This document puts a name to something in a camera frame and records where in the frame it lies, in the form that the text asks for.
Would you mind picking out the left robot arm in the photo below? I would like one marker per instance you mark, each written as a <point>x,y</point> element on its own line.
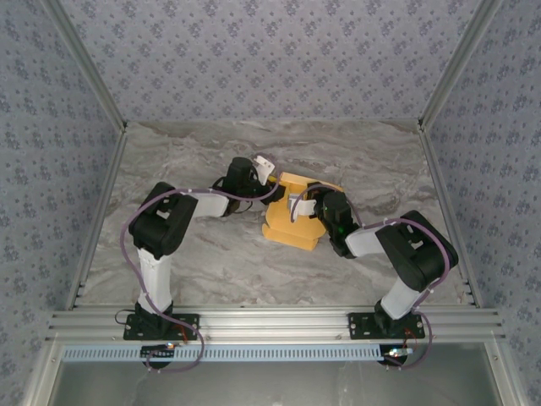
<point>156,275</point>

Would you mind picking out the yellow paper box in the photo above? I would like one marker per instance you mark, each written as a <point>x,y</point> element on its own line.
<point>279,220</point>

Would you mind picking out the long grooved aluminium rail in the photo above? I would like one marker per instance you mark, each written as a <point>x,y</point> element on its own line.
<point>274,323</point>

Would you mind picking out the aluminium corner post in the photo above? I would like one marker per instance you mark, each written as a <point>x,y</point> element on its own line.
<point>458,63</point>
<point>91,72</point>

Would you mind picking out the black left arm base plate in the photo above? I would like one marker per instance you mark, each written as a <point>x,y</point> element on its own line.
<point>188,327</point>

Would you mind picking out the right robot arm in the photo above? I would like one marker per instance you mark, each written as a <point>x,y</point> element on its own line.
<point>401,296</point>

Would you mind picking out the grey metal panel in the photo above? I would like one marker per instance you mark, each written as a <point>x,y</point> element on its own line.
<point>274,385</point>

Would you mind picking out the aluminium side rail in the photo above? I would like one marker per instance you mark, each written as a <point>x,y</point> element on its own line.
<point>97,211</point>

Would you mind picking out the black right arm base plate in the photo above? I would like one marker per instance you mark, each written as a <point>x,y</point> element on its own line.
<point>359,327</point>

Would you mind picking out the small black controller board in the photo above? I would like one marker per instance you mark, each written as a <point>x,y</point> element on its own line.
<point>395,355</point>
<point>158,352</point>

